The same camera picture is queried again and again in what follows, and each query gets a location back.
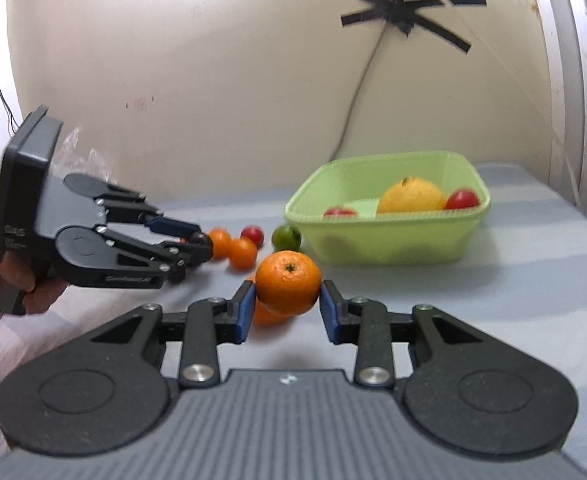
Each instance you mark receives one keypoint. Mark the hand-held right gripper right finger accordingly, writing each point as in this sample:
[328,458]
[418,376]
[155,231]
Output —
[331,315]

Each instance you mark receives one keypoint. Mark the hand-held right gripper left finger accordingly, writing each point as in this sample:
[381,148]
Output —
[243,315]

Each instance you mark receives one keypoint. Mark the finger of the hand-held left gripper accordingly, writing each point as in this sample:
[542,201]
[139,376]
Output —
[173,225]
[173,260]

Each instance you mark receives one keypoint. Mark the mandarin orange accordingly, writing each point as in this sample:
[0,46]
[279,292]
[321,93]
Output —
[243,254]
[288,282]
[268,317]

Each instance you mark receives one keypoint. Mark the orange tomato with stem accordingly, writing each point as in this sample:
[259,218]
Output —
[219,244]

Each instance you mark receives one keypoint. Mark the dark red tomato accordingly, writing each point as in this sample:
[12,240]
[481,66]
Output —
[252,235]

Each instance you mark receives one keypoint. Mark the light green plastic basket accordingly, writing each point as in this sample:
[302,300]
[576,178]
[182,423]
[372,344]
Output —
[388,240]

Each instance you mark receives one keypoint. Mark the yellow lemon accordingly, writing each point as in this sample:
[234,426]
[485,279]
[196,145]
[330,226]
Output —
[411,196]

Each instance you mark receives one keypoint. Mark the person's left hand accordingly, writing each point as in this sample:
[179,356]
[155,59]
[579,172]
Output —
[43,297]

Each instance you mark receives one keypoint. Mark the clear plastic bag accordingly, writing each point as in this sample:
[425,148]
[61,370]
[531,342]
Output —
[86,155]

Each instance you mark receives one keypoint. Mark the black tape strip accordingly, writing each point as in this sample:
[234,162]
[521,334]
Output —
[466,1]
[438,34]

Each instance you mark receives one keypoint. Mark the white window frame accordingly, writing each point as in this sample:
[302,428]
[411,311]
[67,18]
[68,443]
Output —
[573,85]

